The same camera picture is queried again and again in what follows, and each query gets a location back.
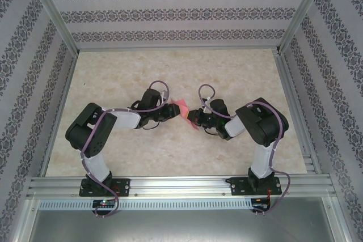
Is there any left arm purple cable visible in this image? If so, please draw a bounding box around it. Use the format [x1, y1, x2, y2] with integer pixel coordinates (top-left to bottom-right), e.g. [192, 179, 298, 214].
[81, 79, 171, 219]

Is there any aluminium back frame bar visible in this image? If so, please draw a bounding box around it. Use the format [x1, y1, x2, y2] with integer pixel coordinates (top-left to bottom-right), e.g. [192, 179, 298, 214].
[76, 45, 280, 52]

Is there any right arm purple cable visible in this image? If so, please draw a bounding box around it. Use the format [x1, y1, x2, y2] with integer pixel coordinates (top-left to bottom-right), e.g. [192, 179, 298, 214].
[197, 83, 293, 217]

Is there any grey sheet metal tray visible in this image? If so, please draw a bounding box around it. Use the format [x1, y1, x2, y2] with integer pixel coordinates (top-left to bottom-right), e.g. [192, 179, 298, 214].
[25, 198, 349, 242]

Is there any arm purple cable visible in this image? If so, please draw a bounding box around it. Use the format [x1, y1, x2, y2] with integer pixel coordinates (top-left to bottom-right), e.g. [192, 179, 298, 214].
[197, 83, 293, 217]
[81, 79, 171, 219]

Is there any aluminium mounting rail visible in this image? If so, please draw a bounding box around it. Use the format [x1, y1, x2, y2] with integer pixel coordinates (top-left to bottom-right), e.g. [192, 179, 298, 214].
[27, 175, 337, 199]

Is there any aluminium frame post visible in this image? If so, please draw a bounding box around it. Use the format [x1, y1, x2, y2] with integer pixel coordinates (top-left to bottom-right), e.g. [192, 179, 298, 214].
[277, 0, 332, 53]
[24, 0, 79, 53]

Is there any pink paper sheet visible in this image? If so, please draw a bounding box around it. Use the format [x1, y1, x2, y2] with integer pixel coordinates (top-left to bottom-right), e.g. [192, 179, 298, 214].
[170, 99, 199, 129]

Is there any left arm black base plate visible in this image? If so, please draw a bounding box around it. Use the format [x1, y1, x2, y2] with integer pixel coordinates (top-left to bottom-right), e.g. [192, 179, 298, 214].
[79, 178, 131, 197]

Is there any aluminium frame leg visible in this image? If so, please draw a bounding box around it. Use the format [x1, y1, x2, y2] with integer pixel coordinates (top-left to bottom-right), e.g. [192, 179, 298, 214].
[11, 196, 39, 242]
[326, 196, 354, 242]

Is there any aluminium side rail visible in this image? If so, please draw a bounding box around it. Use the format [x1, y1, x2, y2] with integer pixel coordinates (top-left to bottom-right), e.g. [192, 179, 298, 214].
[272, 48, 324, 175]
[39, 52, 79, 177]

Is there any slotted grey cable duct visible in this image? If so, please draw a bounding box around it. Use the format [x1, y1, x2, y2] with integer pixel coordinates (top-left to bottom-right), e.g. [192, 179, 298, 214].
[38, 198, 253, 211]

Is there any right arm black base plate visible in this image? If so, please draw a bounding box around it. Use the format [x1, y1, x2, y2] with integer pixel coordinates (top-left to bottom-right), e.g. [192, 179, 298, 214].
[230, 176, 283, 197]

